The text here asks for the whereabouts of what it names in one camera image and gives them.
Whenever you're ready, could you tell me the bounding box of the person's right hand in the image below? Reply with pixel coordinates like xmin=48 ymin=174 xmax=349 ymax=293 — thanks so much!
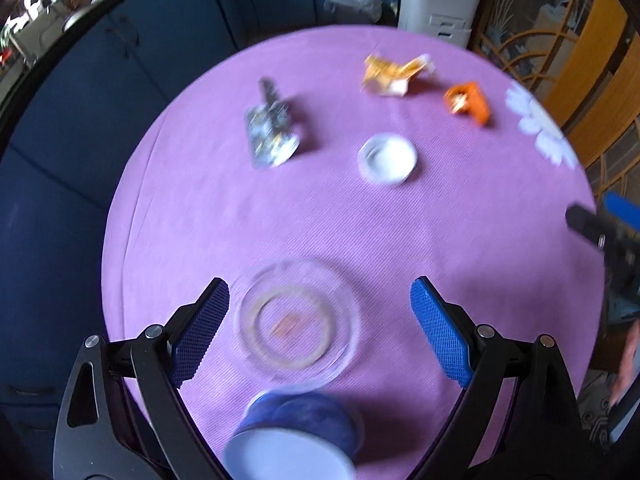
xmin=609 ymin=320 xmax=640 ymax=409

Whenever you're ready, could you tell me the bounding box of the orange wrapper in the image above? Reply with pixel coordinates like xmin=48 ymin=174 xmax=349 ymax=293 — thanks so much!
xmin=444 ymin=81 xmax=491 ymax=126

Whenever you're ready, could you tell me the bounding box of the silver foil packet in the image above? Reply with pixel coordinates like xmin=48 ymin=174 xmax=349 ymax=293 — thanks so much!
xmin=243 ymin=77 xmax=301 ymax=170

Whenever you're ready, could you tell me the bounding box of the white flower-shaped mat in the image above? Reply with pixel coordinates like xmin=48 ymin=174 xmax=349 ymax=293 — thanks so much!
xmin=505 ymin=82 xmax=581 ymax=168

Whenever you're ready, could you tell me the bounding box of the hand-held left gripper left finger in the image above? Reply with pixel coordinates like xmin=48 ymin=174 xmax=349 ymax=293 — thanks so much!
xmin=52 ymin=276 xmax=231 ymax=480

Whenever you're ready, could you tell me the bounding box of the grey patterned cloth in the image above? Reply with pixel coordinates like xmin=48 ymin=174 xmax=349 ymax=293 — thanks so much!
xmin=575 ymin=367 xmax=640 ymax=461

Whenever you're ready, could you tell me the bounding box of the wooden glass sliding door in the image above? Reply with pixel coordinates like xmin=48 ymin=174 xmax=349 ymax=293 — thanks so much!
xmin=470 ymin=0 xmax=601 ymax=91
xmin=545 ymin=0 xmax=640 ymax=196

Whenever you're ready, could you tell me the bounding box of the blue paper cup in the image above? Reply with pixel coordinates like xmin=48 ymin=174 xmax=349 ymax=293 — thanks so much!
xmin=222 ymin=391 xmax=365 ymax=480

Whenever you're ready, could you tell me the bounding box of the grey storage cabinet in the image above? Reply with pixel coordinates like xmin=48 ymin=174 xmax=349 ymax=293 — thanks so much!
xmin=397 ymin=0 xmax=493 ymax=51

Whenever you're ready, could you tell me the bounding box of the white jar lid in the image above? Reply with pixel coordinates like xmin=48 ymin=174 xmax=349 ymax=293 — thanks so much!
xmin=358 ymin=132 xmax=418 ymax=187

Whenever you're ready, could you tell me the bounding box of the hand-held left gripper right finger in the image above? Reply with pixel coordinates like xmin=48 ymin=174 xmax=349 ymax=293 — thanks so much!
xmin=407 ymin=276 xmax=586 ymax=480

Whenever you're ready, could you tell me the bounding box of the black kitchen countertop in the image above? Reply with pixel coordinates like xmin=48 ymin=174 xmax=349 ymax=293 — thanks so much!
xmin=0 ymin=0 xmax=201 ymax=126

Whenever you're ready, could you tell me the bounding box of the grey trash can with liner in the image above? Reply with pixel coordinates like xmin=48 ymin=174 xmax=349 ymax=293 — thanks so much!
xmin=322 ymin=0 xmax=383 ymax=25

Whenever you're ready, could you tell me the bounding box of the purple tablecloth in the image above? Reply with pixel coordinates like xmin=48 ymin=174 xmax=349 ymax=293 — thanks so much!
xmin=101 ymin=24 xmax=606 ymax=480

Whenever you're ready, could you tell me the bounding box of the clear glass ashtray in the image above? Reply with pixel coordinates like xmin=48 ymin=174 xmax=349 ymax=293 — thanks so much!
xmin=234 ymin=259 xmax=362 ymax=392

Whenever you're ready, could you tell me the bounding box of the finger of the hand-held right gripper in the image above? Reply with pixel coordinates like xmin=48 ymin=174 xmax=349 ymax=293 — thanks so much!
xmin=565 ymin=204 xmax=610 ymax=250
xmin=602 ymin=191 xmax=640 ymax=223

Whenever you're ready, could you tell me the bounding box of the yellow wrapper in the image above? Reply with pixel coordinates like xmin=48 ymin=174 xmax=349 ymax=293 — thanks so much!
xmin=362 ymin=53 xmax=435 ymax=97

